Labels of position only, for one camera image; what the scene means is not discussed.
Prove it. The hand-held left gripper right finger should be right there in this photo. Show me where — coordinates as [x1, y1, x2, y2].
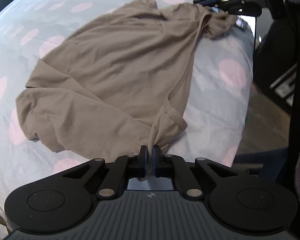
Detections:
[152, 145, 238, 201]

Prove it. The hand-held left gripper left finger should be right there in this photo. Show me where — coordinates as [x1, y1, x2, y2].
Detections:
[62, 145, 148, 201]

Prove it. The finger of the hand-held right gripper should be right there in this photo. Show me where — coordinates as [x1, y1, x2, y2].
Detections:
[193, 0, 262, 16]

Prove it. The taupe long-sleeve shirt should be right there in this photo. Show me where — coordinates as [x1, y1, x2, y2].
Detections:
[16, 0, 238, 182]

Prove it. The grey bedspread with pink dots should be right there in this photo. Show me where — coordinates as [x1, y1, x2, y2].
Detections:
[0, 0, 256, 240]

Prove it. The thin black cable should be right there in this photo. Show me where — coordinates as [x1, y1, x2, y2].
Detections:
[253, 15, 258, 55]

